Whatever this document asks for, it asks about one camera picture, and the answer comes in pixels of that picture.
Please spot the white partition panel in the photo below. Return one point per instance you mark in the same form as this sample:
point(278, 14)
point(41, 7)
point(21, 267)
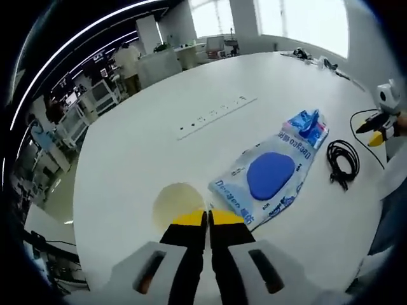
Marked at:
point(159, 66)

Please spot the green potted plant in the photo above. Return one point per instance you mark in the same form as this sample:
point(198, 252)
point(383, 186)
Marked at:
point(160, 48)

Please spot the white table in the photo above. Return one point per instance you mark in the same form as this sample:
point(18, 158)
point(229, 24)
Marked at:
point(143, 143)

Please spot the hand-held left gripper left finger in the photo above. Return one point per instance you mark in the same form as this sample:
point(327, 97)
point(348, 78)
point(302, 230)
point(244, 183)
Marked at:
point(187, 254)

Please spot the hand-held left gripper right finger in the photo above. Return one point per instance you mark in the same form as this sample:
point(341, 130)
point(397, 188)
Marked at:
point(229, 254)

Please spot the table power socket strip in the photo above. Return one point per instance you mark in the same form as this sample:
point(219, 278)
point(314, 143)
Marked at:
point(216, 118)

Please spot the person's right hand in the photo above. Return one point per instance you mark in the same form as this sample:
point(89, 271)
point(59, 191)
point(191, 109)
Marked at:
point(402, 127)

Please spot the blue floral tissue pack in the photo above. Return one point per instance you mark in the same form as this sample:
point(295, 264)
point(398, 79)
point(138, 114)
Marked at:
point(306, 125)

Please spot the white device with black parts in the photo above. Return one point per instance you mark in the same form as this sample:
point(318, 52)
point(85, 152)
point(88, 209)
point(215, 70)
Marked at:
point(301, 53)
point(327, 63)

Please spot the wet wipes pack blue lid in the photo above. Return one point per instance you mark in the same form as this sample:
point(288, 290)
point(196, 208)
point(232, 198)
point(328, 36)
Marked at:
point(270, 174)

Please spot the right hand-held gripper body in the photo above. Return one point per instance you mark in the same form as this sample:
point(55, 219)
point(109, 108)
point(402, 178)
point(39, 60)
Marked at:
point(389, 97)

